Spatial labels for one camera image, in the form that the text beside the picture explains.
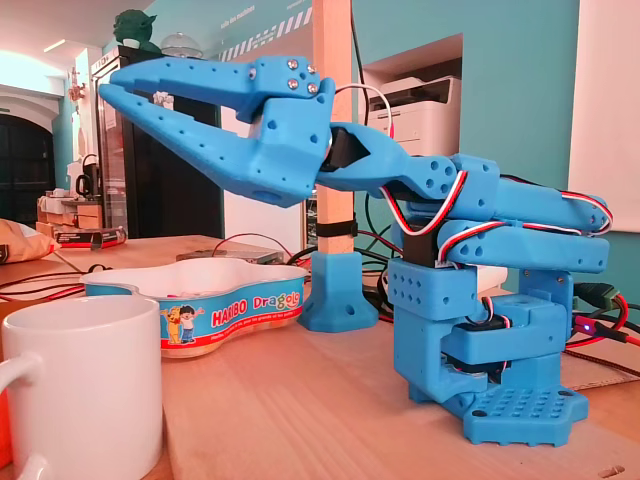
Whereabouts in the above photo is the black electric kettle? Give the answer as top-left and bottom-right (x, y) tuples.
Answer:
(74, 153), (105, 201)

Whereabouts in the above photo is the brown cardboard sheet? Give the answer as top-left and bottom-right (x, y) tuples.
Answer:
(562, 344), (640, 392)

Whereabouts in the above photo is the brown paper bag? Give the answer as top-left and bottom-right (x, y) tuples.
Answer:
(0, 217), (62, 265)

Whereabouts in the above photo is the small wall ornament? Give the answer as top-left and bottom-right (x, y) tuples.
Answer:
(67, 66), (87, 102)

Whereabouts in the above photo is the light wooden base board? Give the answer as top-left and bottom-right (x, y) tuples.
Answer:
(160, 299), (640, 480)

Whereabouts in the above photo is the black strap on post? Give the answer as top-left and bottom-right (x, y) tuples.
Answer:
(314, 217), (359, 239)

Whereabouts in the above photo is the storage shelf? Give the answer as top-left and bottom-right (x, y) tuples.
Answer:
(301, 192), (319, 247)

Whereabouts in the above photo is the green Yoda figure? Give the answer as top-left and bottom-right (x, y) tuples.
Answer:
(112, 8), (162, 54)

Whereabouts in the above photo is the black red flat box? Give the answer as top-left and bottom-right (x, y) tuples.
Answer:
(53, 225), (128, 250)

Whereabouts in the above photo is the Haribo plastic candy tub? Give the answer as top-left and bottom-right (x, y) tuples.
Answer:
(79, 256), (310, 360)

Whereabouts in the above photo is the white power strip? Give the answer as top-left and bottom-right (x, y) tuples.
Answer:
(473, 264), (509, 290)

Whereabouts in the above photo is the light wooden post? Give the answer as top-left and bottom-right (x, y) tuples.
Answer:
(310, 0), (358, 256)

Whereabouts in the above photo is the grey flat metal device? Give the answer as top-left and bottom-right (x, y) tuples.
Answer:
(175, 247), (285, 267)

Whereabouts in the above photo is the red white black servo cable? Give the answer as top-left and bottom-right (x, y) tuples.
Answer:
(438, 189), (615, 269)
(378, 168), (470, 237)
(333, 82), (399, 142)
(465, 294), (515, 331)

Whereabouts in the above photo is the white wall board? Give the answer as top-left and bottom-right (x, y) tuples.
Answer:
(566, 0), (640, 234)

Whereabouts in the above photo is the thin red wire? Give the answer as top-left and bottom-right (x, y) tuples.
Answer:
(563, 294), (640, 351)
(212, 231), (302, 266)
(0, 282), (87, 304)

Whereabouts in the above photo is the green terminal connector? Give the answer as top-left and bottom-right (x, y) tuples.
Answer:
(573, 282), (623, 311)

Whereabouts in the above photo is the white ceramic mug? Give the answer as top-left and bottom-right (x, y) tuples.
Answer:
(0, 294), (164, 480)

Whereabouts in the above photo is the clear glass dome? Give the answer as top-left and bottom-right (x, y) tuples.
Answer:
(160, 32), (204, 59)

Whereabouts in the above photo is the dark arched door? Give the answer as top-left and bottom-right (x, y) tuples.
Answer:
(0, 113), (56, 221)

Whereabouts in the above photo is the black hanging cable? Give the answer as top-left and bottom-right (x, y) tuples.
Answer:
(349, 0), (366, 84)

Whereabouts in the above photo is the black fridge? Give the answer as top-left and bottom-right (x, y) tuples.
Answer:
(91, 45), (224, 240)

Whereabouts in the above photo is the blue printed post base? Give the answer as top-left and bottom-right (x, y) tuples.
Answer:
(298, 249), (380, 333)

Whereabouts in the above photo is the red black braided cable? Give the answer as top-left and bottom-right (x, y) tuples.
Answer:
(563, 347), (640, 379)

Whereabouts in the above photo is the white office printer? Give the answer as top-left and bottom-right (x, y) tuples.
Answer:
(367, 74), (463, 157)

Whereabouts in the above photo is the thin black wire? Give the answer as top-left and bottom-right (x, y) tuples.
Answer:
(0, 271), (84, 292)

